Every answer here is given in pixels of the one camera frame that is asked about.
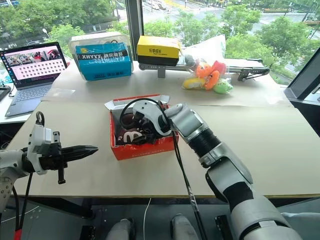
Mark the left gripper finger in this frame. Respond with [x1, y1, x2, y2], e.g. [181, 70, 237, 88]
[61, 144, 99, 155]
[61, 150, 98, 162]

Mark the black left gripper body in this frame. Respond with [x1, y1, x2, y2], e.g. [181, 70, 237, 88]
[39, 131, 70, 185]

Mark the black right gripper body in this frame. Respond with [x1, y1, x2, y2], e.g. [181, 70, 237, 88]
[133, 111, 158, 135]

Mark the dark shoe with white logo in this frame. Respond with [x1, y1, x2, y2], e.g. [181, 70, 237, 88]
[114, 126, 152, 147]

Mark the red cardboard shoebox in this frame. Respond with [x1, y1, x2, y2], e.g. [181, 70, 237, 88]
[104, 93, 180, 161]

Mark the grey open laptop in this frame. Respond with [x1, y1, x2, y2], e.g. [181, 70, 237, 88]
[0, 41, 69, 118]

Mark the dark maroon shoe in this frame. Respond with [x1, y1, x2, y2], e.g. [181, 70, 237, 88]
[119, 111, 137, 129]

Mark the yellow plush toy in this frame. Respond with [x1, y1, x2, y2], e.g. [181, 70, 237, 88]
[181, 77, 205, 90]

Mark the blue printed carton box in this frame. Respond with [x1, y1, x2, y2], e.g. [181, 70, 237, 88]
[75, 42, 133, 82]

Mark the yellow and black box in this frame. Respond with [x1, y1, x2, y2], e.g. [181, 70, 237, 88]
[136, 35, 184, 67]

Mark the grey plush toy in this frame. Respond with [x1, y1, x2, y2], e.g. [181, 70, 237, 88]
[184, 54, 199, 70]

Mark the orange plush toy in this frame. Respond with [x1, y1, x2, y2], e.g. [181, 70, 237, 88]
[195, 61, 221, 90]

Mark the small black device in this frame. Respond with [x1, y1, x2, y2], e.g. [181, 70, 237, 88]
[0, 83, 12, 102]

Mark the grey rounded robot leg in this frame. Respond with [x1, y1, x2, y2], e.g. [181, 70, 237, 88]
[170, 213, 200, 240]
[104, 217, 136, 240]

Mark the green plush toy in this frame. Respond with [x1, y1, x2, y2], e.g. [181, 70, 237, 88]
[213, 78, 234, 95]

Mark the red plush toy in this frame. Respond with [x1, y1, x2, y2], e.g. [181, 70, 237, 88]
[212, 60, 227, 76]

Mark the clear plastic toy bag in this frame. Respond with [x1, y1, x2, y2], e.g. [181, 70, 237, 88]
[180, 34, 235, 95]

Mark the black monitor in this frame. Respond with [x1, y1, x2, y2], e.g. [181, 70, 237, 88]
[283, 45, 320, 101]

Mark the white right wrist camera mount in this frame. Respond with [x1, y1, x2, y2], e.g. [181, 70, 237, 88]
[131, 101, 174, 137]

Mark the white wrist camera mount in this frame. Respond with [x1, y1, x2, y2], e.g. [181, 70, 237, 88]
[131, 101, 174, 137]
[26, 123, 61, 176]

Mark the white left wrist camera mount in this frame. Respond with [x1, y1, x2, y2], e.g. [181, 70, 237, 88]
[26, 123, 61, 176]

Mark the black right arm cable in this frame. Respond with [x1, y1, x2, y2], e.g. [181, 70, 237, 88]
[119, 99, 209, 240]

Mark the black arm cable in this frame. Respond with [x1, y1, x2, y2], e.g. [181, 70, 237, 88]
[119, 99, 209, 240]
[12, 171, 35, 240]

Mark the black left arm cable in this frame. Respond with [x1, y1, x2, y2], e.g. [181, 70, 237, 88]
[12, 171, 35, 240]

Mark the thin white cable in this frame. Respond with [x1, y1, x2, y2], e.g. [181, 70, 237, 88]
[143, 197, 152, 240]

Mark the dark window frame pillar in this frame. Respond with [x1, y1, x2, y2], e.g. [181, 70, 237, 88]
[125, 0, 145, 62]

